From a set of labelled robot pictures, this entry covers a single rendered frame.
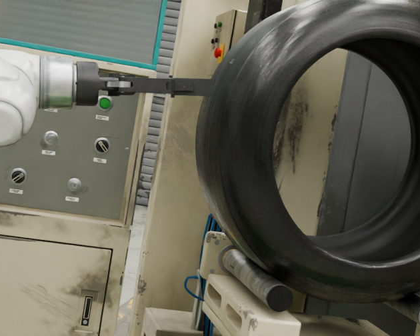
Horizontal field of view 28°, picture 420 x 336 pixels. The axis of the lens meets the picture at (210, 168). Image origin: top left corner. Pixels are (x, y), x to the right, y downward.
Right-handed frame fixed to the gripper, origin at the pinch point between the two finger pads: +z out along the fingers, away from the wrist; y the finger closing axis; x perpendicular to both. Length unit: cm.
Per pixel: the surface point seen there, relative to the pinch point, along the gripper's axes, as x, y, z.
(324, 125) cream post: 6.7, 23.7, 33.0
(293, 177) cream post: 18.0, 23.7, 26.5
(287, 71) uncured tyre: -3.0, -11.5, 13.6
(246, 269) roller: 33.1, 3.7, 11.8
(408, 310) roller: 39, -8, 39
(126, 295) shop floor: 128, 380, 32
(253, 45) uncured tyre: -7.2, -5.8, 9.3
